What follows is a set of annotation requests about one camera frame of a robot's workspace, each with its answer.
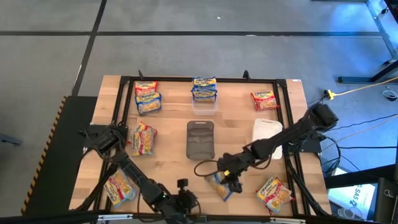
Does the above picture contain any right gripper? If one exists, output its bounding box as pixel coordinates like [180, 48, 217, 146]
[216, 149, 254, 194]

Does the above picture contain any yellow noodle packet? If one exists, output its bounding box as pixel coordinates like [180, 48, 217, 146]
[103, 169, 135, 208]

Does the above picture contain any white plastic bin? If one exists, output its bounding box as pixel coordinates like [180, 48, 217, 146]
[251, 118, 284, 161]

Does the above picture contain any clear plastic bin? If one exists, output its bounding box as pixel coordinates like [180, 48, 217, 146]
[190, 77, 219, 116]

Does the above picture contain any clear plastic cup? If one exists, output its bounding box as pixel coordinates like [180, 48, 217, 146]
[337, 207, 363, 220]

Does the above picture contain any white printed box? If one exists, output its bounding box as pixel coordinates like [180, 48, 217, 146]
[328, 183, 377, 218]

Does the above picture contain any black desk foot bar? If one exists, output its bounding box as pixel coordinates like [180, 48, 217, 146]
[323, 164, 398, 190]

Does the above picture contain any black hazard-striped platform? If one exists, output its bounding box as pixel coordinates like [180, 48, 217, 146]
[21, 95, 103, 217]

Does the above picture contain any grey metal foot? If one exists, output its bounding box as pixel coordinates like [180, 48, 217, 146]
[0, 133, 22, 147]

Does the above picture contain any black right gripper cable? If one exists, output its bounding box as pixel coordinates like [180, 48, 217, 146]
[193, 159, 220, 177]

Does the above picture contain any silver metal bracket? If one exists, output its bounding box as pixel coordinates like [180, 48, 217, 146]
[98, 213, 134, 222]
[269, 217, 307, 224]

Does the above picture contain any black aluminium table frame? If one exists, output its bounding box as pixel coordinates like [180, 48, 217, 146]
[70, 70, 332, 218]

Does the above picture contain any beige floor cable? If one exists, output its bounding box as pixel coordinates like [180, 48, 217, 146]
[323, 117, 398, 147]

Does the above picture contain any black floor cable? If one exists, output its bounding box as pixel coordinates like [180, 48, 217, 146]
[326, 113, 398, 133]

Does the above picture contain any yellow extension cable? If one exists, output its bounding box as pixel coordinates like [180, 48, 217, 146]
[334, 76, 398, 97]

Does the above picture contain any black metal desk frame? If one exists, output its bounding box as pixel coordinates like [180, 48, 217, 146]
[338, 0, 398, 85]

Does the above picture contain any white coiled cable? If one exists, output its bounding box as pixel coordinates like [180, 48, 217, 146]
[382, 89, 398, 102]

